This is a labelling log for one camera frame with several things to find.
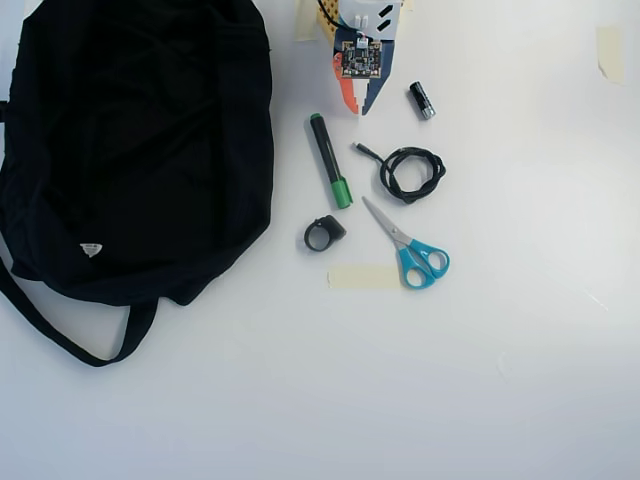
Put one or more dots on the black marker with green cap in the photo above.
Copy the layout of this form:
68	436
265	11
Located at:
327	155

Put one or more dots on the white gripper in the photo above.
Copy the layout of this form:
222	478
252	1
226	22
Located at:
368	96

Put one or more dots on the beige masking tape strip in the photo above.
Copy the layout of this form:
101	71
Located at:
306	20
611	52
362	277

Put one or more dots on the small black battery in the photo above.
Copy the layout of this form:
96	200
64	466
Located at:
422	101

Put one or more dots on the black fabric bag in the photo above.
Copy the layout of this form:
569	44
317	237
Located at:
125	150

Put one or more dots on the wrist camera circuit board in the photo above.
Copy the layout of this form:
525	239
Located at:
358	59

